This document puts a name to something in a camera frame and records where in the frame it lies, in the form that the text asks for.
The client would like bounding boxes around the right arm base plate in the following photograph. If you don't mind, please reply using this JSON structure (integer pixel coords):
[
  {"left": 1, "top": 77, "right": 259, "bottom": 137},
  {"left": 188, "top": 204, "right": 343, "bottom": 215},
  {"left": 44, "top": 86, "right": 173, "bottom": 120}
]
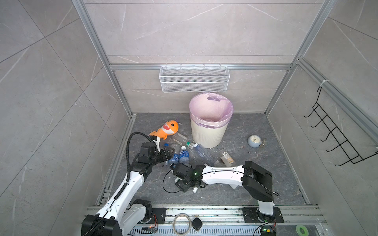
[{"left": 242, "top": 207, "right": 284, "bottom": 224}]

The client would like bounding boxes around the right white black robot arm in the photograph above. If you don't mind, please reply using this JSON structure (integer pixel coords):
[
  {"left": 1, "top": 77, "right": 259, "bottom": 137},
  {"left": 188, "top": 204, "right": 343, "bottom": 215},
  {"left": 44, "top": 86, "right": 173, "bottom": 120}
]
[{"left": 171, "top": 161, "right": 275, "bottom": 222}]

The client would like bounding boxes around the orange shark plush toy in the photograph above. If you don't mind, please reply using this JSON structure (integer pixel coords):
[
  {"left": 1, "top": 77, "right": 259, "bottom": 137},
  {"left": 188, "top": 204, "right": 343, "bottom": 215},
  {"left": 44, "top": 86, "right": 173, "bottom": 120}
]
[{"left": 149, "top": 120, "right": 179, "bottom": 140}]

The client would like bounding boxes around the black corrugated cable hose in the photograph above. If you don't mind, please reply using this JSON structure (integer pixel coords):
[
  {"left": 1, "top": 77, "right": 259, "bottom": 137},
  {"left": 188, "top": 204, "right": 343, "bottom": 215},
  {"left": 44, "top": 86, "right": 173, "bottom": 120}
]
[{"left": 126, "top": 132, "right": 153, "bottom": 182}]

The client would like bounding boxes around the green label square clear bottle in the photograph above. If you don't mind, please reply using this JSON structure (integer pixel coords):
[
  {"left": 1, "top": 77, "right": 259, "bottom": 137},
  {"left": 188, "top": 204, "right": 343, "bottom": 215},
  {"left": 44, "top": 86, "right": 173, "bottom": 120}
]
[{"left": 172, "top": 132, "right": 195, "bottom": 149}]

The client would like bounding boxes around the black wire hook rack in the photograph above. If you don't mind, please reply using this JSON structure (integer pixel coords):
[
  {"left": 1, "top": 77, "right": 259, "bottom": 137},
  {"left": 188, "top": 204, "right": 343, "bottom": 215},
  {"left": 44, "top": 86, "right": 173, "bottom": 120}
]
[{"left": 304, "top": 87, "right": 378, "bottom": 167}]

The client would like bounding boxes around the clear bottle orange white label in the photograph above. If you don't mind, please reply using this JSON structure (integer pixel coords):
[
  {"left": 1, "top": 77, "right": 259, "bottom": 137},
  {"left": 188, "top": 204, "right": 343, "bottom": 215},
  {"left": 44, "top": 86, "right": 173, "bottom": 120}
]
[{"left": 220, "top": 151, "right": 236, "bottom": 167}]

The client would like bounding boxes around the Pocari Sweat bottle upright label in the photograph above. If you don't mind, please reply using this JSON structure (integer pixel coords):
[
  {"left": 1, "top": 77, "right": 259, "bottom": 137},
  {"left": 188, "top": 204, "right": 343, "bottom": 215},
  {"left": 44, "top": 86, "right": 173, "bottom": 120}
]
[{"left": 179, "top": 146, "right": 190, "bottom": 164}]

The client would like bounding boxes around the pink plastic bin liner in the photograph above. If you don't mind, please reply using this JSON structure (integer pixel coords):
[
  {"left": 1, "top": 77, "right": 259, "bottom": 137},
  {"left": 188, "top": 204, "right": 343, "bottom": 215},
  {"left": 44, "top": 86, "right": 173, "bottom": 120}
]
[{"left": 189, "top": 92, "right": 234, "bottom": 129}]

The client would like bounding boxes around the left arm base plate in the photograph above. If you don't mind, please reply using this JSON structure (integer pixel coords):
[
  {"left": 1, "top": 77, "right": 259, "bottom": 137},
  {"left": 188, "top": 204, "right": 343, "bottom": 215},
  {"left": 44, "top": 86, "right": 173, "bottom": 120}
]
[{"left": 140, "top": 207, "right": 167, "bottom": 224}]

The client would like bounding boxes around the long clear blue-tint bottle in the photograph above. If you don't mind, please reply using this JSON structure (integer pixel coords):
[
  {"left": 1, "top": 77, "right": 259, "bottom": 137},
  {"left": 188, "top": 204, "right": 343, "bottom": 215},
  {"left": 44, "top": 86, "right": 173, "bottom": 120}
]
[{"left": 194, "top": 143, "right": 215, "bottom": 166}]

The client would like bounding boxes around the cream ribbed trash bin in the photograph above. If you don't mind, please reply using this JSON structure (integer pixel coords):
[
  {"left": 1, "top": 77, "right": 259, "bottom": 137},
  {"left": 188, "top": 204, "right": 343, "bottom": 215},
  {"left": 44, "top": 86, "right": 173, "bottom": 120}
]
[{"left": 191, "top": 119, "right": 230, "bottom": 148}]

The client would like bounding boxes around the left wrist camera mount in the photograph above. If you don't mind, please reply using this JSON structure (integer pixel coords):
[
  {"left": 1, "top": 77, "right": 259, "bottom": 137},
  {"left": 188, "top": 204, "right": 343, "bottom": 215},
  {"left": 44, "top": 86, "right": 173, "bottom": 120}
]
[{"left": 152, "top": 136, "right": 160, "bottom": 152}]

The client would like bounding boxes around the green tape roll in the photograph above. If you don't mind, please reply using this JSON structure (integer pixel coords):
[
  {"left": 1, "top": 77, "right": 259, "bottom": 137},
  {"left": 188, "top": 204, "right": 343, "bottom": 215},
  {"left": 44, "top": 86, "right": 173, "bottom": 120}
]
[{"left": 295, "top": 225, "right": 309, "bottom": 236}]

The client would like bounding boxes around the black round device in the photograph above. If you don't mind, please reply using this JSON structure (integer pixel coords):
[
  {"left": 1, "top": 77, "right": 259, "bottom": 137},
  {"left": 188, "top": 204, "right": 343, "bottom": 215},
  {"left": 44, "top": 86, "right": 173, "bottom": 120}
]
[{"left": 192, "top": 217, "right": 203, "bottom": 231}]

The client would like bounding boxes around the Pocari Sweat bottle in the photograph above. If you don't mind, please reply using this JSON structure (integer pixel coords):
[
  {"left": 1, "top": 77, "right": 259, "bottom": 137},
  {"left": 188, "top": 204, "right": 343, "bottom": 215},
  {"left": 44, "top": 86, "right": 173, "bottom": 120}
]
[{"left": 167, "top": 143, "right": 181, "bottom": 166}]

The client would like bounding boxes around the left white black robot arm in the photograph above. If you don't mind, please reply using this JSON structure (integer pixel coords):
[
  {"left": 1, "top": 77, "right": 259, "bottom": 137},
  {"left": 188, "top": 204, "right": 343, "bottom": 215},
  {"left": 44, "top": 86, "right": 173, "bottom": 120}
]
[{"left": 80, "top": 142, "right": 174, "bottom": 236}]

